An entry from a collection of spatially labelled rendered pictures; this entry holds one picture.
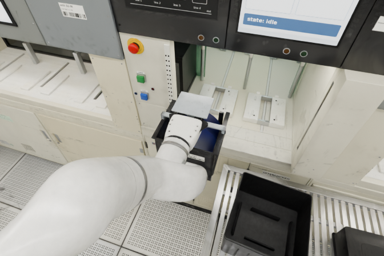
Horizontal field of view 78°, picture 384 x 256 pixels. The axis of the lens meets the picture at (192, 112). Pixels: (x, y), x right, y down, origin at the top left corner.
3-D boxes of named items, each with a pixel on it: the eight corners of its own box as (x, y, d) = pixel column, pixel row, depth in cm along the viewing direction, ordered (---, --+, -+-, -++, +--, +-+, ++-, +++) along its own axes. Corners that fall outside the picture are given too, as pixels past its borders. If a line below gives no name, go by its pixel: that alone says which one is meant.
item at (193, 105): (156, 170, 98) (146, 118, 75) (174, 134, 111) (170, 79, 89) (214, 187, 93) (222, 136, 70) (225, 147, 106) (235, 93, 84)
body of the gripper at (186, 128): (161, 150, 74) (174, 124, 81) (192, 158, 72) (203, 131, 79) (158, 135, 69) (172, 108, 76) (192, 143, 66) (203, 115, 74)
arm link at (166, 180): (193, 176, 37) (212, 164, 67) (103, 150, 40) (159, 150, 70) (178, 235, 36) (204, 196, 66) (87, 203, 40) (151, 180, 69)
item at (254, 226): (237, 189, 113) (243, 170, 100) (298, 212, 106) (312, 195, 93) (219, 250, 95) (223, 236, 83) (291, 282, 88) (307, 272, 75)
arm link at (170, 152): (190, 148, 65) (158, 140, 67) (172, 193, 56) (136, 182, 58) (190, 165, 71) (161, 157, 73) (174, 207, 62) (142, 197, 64)
